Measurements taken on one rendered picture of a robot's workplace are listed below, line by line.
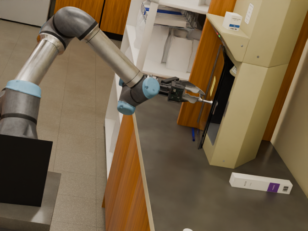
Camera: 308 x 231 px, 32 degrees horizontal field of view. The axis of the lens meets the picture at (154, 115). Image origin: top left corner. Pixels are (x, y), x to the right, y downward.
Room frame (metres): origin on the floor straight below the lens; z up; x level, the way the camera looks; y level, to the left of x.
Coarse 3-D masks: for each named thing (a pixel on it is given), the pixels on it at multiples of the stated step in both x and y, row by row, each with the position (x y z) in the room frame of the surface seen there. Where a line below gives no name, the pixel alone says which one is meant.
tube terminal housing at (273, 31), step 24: (240, 0) 2.32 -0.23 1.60; (264, 0) 2.07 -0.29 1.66; (288, 0) 2.08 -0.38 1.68; (240, 24) 2.23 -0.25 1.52; (264, 24) 2.07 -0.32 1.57; (288, 24) 2.13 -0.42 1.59; (264, 48) 2.08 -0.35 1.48; (288, 48) 2.20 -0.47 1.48; (240, 72) 2.06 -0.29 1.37; (264, 72) 2.08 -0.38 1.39; (240, 96) 2.07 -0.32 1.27; (264, 96) 2.14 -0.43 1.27; (240, 120) 2.08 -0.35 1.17; (264, 120) 2.21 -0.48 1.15; (216, 144) 2.06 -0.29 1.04; (240, 144) 2.08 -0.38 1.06
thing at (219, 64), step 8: (224, 56) 2.16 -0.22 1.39; (216, 64) 2.31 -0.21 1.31; (224, 64) 2.07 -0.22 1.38; (216, 72) 2.22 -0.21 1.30; (216, 80) 2.14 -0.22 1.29; (208, 88) 2.35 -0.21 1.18; (216, 88) 2.06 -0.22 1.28; (208, 96) 2.26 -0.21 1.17; (208, 104) 2.17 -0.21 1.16; (208, 112) 2.09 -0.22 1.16; (200, 120) 2.28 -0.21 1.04; (208, 120) 2.06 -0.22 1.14; (200, 128) 2.19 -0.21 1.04; (200, 136) 2.11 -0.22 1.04; (200, 144) 2.06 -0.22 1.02
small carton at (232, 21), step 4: (228, 12) 2.15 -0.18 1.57; (228, 16) 2.14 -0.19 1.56; (232, 16) 2.12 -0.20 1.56; (236, 16) 2.13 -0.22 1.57; (240, 16) 2.14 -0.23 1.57; (224, 20) 2.16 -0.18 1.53; (228, 20) 2.13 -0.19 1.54; (232, 20) 2.12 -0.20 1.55; (236, 20) 2.13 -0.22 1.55; (240, 20) 2.14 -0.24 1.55; (224, 24) 2.15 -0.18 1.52; (228, 24) 2.12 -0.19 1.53; (232, 24) 2.12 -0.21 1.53; (236, 24) 2.13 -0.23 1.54; (228, 28) 2.12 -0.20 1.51; (232, 28) 2.13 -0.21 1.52; (236, 28) 2.14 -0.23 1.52
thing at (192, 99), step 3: (186, 93) 2.16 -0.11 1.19; (183, 96) 2.15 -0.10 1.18; (186, 96) 2.15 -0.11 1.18; (189, 96) 2.15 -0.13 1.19; (192, 96) 2.16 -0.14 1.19; (195, 96) 2.16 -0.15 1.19; (186, 99) 2.13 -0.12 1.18; (189, 99) 2.13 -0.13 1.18; (192, 99) 2.14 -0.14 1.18; (195, 99) 2.15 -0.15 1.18; (192, 102) 2.11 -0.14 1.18
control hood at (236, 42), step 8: (208, 16) 2.30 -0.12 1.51; (216, 16) 2.33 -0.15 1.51; (216, 24) 2.16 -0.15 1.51; (224, 32) 2.05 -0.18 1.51; (232, 32) 2.09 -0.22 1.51; (240, 32) 2.13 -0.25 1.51; (224, 40) 2.06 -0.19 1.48; (232, 40) 2.05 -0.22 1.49; (240, 40) 2.06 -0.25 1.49; (248, 40) 2.07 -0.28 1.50; (232, 48) 2.05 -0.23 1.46; (240, 48) 2.06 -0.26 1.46; (240, 56) 2.06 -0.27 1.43
